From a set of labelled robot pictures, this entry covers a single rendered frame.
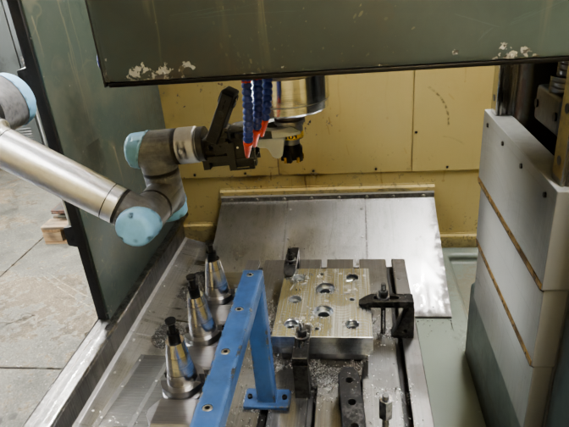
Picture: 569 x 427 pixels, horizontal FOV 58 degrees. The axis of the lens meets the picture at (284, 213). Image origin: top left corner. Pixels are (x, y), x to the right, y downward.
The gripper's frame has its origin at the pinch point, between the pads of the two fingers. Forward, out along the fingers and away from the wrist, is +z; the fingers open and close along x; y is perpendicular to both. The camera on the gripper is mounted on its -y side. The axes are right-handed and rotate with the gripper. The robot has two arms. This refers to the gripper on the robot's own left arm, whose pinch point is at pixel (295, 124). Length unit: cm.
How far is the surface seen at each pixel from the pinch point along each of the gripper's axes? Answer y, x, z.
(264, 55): -18.3, 32.5, 1.8
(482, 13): -20.0, 32.3, 27.8
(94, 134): 9, -42, -66
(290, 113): -4.2, 7.7, 0.5
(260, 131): -4.0, 16.3, -3.7
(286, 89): -8.7, 8.0, 0.4
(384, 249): 73, -76, 17
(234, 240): 68, -81, -42
